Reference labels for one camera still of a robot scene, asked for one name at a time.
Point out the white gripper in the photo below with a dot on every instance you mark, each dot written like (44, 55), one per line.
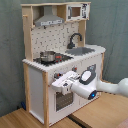
(64, 83)

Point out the white oven door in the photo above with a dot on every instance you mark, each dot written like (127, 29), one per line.
(66, 104)

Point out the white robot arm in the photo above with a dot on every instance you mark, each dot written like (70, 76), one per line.
(96, 86)

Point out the wooden toy kitchen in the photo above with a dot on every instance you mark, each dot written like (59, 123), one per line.
(60, 69)

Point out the left red stove knob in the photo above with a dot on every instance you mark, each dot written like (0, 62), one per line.
(56, 75)

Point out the red stove knob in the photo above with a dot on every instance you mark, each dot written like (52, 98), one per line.
(74, 68)
(56, 75)

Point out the right red stove knob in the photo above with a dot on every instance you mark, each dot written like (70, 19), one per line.
(74, 68)

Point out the black toy stovetop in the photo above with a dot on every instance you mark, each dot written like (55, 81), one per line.
(56, 58)

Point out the grey ice dispenser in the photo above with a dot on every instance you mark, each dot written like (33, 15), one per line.
(92, 67)

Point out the silver toy pot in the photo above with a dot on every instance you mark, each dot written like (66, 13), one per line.
(47, 56)

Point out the grey toy sink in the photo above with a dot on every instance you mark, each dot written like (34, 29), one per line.
(79, 51)

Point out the black toy faucet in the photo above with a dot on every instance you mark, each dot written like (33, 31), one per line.
(71, 43)

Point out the grey range hood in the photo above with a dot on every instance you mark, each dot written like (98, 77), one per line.
(48, 18)

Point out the white toy microwave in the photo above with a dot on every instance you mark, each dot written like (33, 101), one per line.
(77, 11)

